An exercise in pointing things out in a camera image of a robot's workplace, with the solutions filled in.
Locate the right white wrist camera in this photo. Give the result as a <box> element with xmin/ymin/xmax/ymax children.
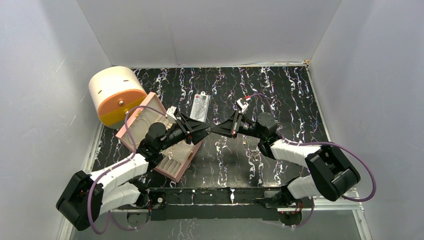
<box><xmin>236</xmin><ymin>95</ymin><xmax>251</xmax><ymax>115</ymax></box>

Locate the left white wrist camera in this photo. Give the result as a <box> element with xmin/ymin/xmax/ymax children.
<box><xmin>166</xmin><ymin>106</ymin><xmax>177</xmax><ymax>124</ymax></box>

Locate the silver jewelry in box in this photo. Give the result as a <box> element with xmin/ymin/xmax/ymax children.
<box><xmin>167</xmin><ymin>151</ymin><xmax>175</xmax><ymax>159</ymax></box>

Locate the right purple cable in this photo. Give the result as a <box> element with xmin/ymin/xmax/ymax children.
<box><xmin>245</xmin><ymin>93</ymin><xmax>378</xmax><ymax>228</ymax></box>

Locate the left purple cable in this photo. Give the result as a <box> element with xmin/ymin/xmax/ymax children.
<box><xmin>86</xmin><ymin>105</ymin><xmax>168</xmax><ymax>235</ymax></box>

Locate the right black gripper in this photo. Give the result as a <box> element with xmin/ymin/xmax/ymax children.
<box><xmin>210</xmin><ymin>110</ymin><xmax>265</xmax><ymax>140</ymax></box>

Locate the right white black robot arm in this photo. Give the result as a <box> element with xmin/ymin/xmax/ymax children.
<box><xmin>210</xmin><ymin>111</ymin><xmax>361</xmax><ymax>207</ymax></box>

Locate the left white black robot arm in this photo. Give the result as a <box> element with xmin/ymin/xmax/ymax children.
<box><xmin>55</xmin><ymin>113</ymin><xmax>211</xmax><ymax>231</ymax></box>

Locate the pink open jewelry box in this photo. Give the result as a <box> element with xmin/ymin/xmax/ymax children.
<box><xmin>116</xmin><ymin>92</ymin><xmax>203</xmax><ymax>182</ymax></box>

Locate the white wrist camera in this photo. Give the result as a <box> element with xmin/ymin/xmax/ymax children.
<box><xmin>166</xmin><ymin>106</ymin><xmax>177</xmax><ymax>124</ymax></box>
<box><xmin>236</xmin><ymin>95</ymin><xmax>251</xmax><ymax>115</ymax></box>

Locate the purple cable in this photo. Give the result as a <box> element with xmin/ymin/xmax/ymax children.
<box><xmin>245</xmin><ymin>93</ymin><xmax>378</xmax><ymax>228</ymax></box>
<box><xmin>86</xmin><ymin>105</ymin><xmax>168</xmax><ymax>235</ymax></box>

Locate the clear packaged necklace card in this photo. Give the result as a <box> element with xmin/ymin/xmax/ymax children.
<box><xmin>189</xmin><ymin>91</ymin><xmax>211</xmax><ymax>123</ymax></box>

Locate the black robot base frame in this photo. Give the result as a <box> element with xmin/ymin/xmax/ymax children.
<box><xmin>120</xmin><ymin>187</ymin><xmax>312</xmax><ymax>226</ymax></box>

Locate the white orange cylindrical drawer box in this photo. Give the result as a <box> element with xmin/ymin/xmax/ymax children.
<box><xmin>88</xmin><ymin>66</ymin><xmax>147</xmax><ymax>130</ymax></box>

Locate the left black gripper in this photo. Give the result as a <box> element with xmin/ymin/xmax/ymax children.
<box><xmin>158</xmin><ymin>113</ymin><xmax>211</xmax><ymax>152</ymax></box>

